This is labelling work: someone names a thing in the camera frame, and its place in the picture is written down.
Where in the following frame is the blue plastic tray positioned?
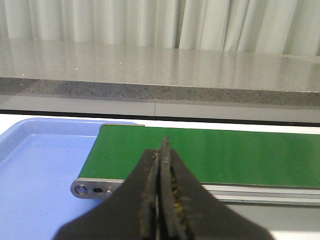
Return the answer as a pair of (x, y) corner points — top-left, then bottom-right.
(0, 117), (140, 240)

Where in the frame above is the white pleated curtain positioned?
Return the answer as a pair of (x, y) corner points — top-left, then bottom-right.
(0, 0), (320, 56)

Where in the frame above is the green belt conveyor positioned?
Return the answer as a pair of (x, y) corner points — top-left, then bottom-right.
(70, 123), (320, 206)

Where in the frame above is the grey stone counter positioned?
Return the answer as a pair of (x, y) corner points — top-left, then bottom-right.
(0, 38), (320, 125)

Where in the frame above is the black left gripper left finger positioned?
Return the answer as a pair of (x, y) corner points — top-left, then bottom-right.
(53, 149), (159, 240)

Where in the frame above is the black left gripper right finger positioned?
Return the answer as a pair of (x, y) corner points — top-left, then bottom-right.
(158, 137), (273, 240)

